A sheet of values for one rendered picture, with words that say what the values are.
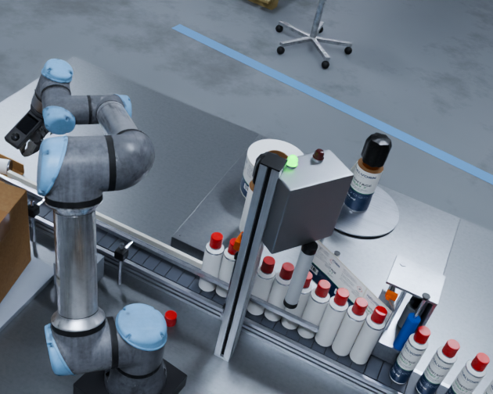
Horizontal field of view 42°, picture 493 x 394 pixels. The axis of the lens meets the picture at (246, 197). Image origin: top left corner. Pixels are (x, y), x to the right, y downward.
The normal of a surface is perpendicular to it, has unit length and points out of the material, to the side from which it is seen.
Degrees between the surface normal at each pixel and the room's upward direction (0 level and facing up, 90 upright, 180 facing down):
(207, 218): 0
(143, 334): 8
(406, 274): 0
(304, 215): 90
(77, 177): 67
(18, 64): 0
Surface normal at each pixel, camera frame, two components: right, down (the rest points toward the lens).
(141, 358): 0.29, 0.64
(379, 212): 0.18, -0.74
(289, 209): 0.49, 0.63
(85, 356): 0.40, 0.28
